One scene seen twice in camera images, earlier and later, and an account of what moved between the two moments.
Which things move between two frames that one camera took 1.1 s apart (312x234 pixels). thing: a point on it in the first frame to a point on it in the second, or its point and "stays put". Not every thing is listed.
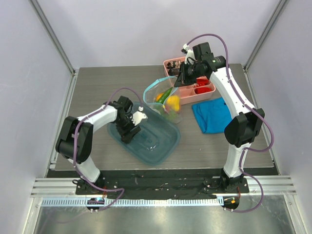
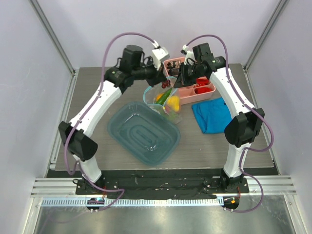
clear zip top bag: x=164 y=96 stays put
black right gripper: x=183 y=76 stays put
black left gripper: x=126 y=134 to x=158 y=76
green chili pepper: x=164 y=96 stays put
